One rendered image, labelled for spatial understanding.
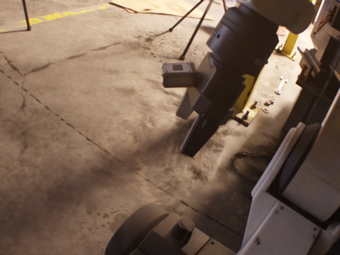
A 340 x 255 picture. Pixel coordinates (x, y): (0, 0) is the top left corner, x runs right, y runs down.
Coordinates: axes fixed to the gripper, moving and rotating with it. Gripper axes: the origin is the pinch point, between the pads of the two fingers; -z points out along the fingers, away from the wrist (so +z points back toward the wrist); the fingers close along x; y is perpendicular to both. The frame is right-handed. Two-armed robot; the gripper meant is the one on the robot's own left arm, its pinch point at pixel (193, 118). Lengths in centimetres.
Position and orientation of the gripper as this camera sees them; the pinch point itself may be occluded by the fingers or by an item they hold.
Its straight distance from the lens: 53.5
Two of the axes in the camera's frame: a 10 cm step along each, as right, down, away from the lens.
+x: -0.6, -5.0, 8.7
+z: 4.9, -7.7, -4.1
